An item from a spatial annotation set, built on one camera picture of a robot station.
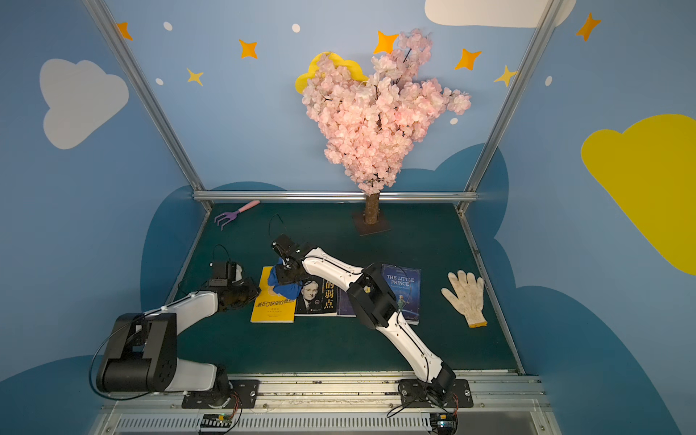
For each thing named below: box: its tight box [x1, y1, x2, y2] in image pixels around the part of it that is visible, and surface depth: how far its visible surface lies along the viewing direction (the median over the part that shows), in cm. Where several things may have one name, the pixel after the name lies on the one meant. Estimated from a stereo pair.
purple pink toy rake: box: [213, 199, 261, 232], surface depth 119 cm
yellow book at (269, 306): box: [250, 266, 297, 324], surface depth 92 cm
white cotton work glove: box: [440, 270, 488, 329], surface depth 95 cm
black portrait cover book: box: [295, 275, 338, 317], surface depth 93 cm
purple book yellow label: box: [336, 285, 357, 318], surface depth 92 cm
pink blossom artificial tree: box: [301, 29, 473, 226], surface depth 73 cm
